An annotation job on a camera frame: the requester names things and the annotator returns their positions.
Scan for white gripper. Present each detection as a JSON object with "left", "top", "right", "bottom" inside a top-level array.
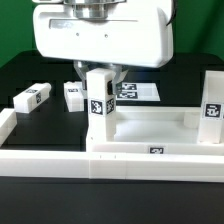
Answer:
[{"left": 33, "top": 3, "right": 174, "bottom": 95}]

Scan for white desk top tray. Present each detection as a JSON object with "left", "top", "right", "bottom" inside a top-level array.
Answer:
[{"left": 86, "top": 106, "right": 224, "bottom": 156}]

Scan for white marker base sheet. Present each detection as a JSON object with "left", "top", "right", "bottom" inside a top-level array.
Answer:
[{"left": 116, "top": 82, "right": 160, "bottom": 101}]

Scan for white U-shaped obstacle frame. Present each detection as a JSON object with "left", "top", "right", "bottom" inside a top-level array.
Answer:
[{"left": 0, "top": 109, "right": 224, "bottom": 182}]

